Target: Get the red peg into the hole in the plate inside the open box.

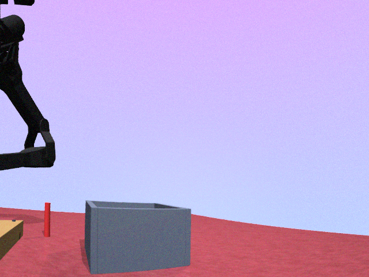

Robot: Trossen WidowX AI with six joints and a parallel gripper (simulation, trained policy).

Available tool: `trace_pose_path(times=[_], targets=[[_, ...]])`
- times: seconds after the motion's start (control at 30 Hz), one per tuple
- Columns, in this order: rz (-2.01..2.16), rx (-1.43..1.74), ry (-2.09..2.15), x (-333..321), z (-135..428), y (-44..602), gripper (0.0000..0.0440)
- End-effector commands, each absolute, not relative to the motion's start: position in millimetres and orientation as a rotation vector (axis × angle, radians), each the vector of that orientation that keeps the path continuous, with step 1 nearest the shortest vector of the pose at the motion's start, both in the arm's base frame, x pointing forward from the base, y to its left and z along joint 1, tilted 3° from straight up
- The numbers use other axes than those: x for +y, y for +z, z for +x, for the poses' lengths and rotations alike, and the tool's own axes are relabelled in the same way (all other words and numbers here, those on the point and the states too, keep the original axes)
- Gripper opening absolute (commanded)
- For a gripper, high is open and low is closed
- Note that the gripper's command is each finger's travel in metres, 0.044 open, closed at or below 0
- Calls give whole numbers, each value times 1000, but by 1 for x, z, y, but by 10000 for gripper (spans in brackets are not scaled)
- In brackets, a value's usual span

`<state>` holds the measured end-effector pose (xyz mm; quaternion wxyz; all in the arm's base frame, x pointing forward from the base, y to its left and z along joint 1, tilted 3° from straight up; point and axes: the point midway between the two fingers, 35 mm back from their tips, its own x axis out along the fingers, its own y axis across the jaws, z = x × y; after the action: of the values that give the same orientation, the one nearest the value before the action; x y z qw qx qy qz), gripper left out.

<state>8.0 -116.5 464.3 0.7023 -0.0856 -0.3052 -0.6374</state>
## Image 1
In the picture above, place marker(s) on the red cylinder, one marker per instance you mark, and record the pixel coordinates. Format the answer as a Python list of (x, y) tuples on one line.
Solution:
[(47, 219)]

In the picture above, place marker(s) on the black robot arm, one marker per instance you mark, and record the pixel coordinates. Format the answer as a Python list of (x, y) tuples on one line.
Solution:
[(11, 33)]

